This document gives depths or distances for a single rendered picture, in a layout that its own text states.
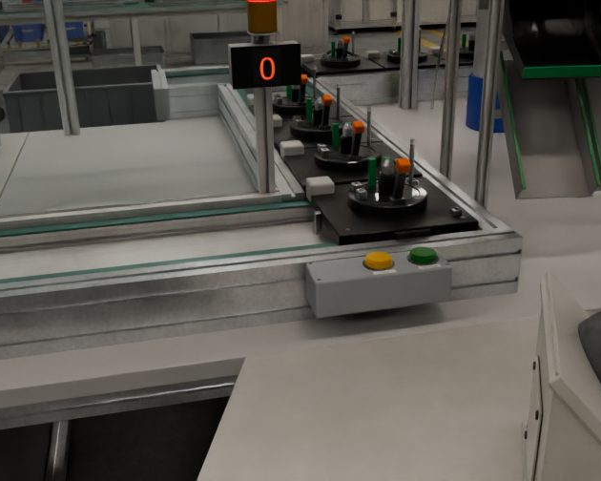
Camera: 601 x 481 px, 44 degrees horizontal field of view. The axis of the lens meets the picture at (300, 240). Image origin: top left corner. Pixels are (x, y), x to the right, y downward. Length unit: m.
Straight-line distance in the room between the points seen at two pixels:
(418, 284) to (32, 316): 0.56
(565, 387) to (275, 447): 0.38
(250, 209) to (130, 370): 0.43
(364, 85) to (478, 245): 1.37
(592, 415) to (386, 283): 0.47
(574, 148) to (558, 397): 0.77
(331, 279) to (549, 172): 0.48
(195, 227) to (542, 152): 0.63
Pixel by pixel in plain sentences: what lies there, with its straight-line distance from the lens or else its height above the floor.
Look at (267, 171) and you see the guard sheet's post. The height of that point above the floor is 1.00.
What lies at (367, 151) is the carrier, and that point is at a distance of 1.54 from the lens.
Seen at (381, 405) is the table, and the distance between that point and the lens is 0.98.
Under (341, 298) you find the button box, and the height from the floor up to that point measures 0.93.
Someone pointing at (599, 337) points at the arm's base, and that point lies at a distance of 0.78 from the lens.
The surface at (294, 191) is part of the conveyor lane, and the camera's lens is 1.40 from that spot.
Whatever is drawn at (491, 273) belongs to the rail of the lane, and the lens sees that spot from 1.23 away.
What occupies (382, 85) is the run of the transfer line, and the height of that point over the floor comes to 0.92.
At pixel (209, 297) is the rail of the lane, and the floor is 0.92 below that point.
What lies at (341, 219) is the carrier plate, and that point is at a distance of 1.24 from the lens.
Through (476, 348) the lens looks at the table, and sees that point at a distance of 1.11.
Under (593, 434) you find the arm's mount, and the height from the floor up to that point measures 1.02.
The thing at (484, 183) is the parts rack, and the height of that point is 0.97.
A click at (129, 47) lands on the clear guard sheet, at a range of 1.32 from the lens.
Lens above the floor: 1.43
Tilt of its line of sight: 24 degrees down
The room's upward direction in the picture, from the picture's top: 1 degrees counter-clockwise
